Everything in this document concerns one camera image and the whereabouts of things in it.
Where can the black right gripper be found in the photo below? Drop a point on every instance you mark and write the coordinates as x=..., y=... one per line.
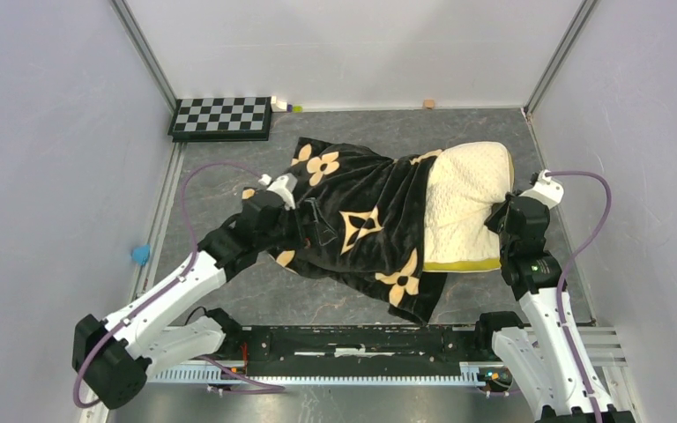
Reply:
x=497, y=208

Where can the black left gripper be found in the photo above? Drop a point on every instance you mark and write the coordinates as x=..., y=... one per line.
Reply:
x=324, y=231

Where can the black floral pillowcase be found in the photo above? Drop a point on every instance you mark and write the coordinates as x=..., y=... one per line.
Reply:
x=376, y=207

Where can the white yellow pillow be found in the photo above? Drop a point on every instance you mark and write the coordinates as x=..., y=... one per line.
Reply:
x=465, y=182

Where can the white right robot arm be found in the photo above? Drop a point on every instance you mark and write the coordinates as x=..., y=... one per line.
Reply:
x=545, y=353

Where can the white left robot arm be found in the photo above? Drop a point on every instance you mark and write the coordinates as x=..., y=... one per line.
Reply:
x=116, y=355

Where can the small white block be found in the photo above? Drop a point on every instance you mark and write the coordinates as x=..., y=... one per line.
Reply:
x=279, y=105

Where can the black grey checkerboard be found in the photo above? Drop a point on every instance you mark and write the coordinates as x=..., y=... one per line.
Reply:
x=229, y=119

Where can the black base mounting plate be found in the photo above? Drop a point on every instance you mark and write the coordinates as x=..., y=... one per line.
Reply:
x=374, y=351

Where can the blue small object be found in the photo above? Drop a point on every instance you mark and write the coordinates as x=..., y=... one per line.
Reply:
x=140, y=255

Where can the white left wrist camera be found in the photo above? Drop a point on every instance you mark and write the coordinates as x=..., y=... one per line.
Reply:
x=283, y=186

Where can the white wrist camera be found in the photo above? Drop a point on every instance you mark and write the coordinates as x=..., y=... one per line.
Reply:
x=545, y=189
x=283, y=186

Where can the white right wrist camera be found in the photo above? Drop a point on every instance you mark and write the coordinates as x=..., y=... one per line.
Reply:
x=545, y=189

